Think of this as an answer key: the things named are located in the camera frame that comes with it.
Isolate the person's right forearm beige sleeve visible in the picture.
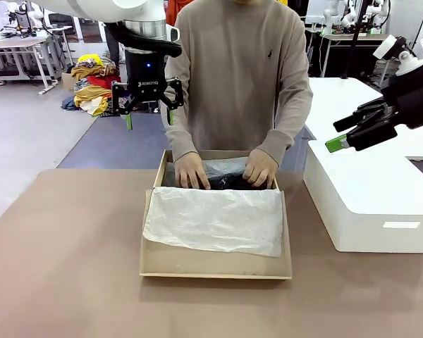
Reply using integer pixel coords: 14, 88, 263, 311
164, 101, 200, 165

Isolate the person's right hand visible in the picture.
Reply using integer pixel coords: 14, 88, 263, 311
173, 152, 212, 192

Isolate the black tripod pole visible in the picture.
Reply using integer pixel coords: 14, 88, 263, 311
341, 0, 373, 80

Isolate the person in beige sweater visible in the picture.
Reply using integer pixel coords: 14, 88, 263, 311
164, 0, 314, 166

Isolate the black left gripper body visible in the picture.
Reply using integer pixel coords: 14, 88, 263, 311
124, 49, 169, 105

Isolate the black office chair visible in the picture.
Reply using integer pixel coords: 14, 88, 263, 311
48, 13, 75, 37

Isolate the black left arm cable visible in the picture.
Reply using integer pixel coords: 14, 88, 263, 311
103, 20, 183, 58

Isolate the person in orange hoodie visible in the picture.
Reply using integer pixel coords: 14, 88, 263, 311
166, 0, 195, 26

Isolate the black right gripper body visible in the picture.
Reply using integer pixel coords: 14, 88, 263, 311
381, 65, 423, 130

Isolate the colourful pile of clothes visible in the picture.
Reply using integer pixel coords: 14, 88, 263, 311
61, 54, 128, 118

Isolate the white tissue wrapping paper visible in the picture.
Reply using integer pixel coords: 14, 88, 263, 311
142, 157, 284, 258

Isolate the person's left forearm beige sleeve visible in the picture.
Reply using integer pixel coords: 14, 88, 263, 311
256, 98, 314, 168

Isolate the person's left hand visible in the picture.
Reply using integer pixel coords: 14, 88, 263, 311
241, 147, 281, 189

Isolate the brown cardboard shoe box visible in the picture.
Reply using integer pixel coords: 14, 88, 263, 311
138, 149, 293, 281

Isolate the wooden top background table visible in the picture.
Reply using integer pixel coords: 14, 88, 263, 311
318, 32, 391, 79

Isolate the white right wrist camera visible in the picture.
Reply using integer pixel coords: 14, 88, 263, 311
373, 34, 419, 73

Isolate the grey background desk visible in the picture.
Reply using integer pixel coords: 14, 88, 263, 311
0, 35, 63, 96

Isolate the white plastic storage bin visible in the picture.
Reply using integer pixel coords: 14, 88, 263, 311
302, 139, 423, 254

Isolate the small cardboard floor box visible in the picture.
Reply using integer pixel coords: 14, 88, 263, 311
61, 72, 77, 93

